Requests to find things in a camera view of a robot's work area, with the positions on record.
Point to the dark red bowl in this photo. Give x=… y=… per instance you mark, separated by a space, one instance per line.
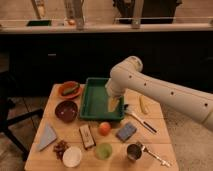
x=66 y=111

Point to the dark counter cabinet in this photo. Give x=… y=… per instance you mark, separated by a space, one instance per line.
x=41 y=57

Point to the metal measuring cup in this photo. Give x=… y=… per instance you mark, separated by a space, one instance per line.
x=135 y=151

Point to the black-handled spatula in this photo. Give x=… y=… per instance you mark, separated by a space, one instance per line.
x=146 y=125

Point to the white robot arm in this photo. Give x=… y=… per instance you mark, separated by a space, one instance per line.
x=197 y=105

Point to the green plastic tray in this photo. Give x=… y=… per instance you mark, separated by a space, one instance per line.
x=94 y=102

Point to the blue triangular cloth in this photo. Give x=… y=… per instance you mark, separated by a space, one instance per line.
x=48 y=136

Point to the blue sponge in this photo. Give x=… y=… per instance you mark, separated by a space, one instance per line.
x=126 y=132

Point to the yellow banana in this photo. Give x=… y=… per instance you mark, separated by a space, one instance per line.
x=142 y=105

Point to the wooden table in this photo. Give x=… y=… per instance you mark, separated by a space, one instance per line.
x=159 y=143

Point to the orange plate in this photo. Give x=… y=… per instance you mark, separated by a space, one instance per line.
x=66 y=85

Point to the brown rectangular box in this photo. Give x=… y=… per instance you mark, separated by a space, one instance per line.
x=86 y=135

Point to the green cup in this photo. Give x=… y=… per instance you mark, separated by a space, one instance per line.
x=103 y=151

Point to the yellow-white gripper body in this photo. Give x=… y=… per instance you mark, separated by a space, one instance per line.
x=112 y=103

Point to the green pepper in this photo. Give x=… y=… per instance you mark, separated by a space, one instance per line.
x=70 y=90

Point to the orange peach fruit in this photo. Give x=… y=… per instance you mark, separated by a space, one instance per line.
x=104 y=128

